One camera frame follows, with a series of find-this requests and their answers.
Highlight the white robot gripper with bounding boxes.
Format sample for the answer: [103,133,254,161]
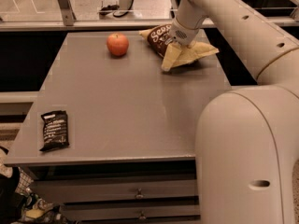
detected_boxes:
[169,19,199,45]

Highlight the brown chip bag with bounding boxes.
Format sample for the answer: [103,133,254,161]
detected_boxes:
[139,24,219,72]

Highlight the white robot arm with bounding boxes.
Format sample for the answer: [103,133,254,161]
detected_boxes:
[171,0,299,224]

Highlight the black rxbar chocolate wrapper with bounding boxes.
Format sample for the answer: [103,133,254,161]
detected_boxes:
[40,110,69,152]

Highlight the red apple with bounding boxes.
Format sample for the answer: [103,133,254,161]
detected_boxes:
[107,33,129,57]

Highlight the grey drawer cabinet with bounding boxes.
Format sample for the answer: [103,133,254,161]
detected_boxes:
[7,32,229,224]

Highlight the upper drawer metal knob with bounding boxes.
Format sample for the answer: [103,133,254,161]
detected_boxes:
[135,189,144,200]

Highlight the drawer metal knob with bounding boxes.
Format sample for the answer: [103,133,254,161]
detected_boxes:
[138,212,147,220]
[135,189,144,200]

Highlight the lower drawer metal knob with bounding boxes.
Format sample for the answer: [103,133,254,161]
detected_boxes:
[138,212,147,220]

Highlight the clutter pile lower left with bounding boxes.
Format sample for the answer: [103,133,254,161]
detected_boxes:
[0,147,69,224]

